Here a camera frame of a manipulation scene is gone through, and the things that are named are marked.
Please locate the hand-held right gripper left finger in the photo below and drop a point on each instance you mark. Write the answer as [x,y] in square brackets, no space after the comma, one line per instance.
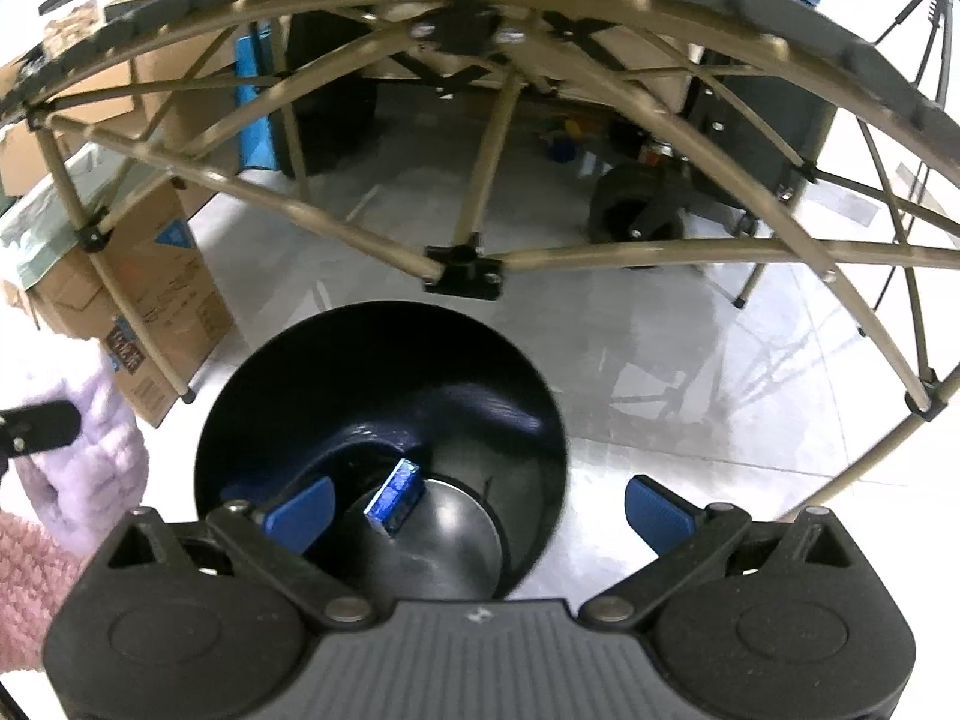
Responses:
[307,506]

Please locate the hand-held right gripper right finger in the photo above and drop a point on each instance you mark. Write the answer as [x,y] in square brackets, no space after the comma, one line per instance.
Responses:
[656,506]

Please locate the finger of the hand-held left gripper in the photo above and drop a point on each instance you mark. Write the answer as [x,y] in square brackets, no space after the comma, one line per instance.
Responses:
[45,424]

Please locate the small blue packet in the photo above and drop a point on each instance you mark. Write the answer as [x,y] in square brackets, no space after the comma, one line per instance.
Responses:
[394,499]

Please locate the black round trash bin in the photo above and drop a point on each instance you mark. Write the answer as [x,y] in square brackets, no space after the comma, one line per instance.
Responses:
[315,390]

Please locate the person's lavender fuzzy clothing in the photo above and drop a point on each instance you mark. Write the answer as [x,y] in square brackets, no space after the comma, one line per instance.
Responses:
[90,480]

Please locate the person's pink fuzzy clothing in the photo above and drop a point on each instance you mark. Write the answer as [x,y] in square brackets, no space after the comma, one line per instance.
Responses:
[30,585]

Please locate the cardboard box with blue label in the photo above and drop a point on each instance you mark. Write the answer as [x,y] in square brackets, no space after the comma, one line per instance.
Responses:
[172,292]

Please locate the grey-green plastic sheet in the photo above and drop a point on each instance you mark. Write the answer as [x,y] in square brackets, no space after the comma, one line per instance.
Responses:
[45,217]

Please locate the large plain cardboard box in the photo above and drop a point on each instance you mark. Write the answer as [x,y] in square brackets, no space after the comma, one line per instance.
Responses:
[172,90]

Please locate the blue plastic panel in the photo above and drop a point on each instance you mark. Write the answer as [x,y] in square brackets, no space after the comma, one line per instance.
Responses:
[255,112]

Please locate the small colourful toy blocks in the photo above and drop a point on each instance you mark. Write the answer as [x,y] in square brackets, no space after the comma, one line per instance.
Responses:
[570,139]

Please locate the clear jar with black lid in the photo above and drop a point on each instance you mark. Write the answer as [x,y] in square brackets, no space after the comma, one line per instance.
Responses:
[67,15]

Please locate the black camera tripod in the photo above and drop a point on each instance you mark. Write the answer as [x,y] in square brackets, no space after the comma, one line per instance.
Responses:
[932,15]

